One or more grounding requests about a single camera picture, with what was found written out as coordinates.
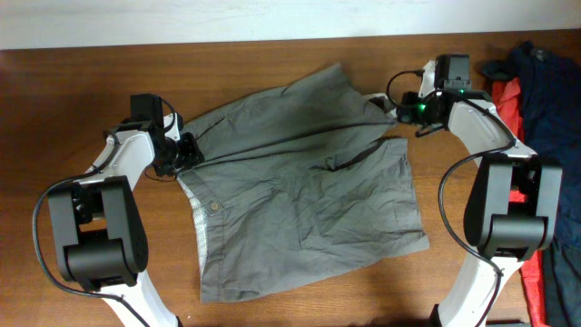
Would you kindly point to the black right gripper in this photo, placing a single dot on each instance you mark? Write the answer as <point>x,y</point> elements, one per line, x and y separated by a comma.
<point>405,111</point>

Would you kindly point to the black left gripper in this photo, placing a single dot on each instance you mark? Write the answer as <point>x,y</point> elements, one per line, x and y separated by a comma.
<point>192,156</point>

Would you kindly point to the grey cargo shorts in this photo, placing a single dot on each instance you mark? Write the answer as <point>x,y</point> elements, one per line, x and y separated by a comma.
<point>298,184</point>

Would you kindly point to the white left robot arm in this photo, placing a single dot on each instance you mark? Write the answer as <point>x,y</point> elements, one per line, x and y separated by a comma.
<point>100,243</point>

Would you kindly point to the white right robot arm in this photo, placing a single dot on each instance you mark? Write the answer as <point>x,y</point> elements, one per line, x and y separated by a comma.
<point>512,206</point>

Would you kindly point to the red garment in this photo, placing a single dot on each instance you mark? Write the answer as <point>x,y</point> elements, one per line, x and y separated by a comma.
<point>507,98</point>

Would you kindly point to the dark navy garment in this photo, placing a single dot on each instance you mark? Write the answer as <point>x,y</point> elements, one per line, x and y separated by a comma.
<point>550,107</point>

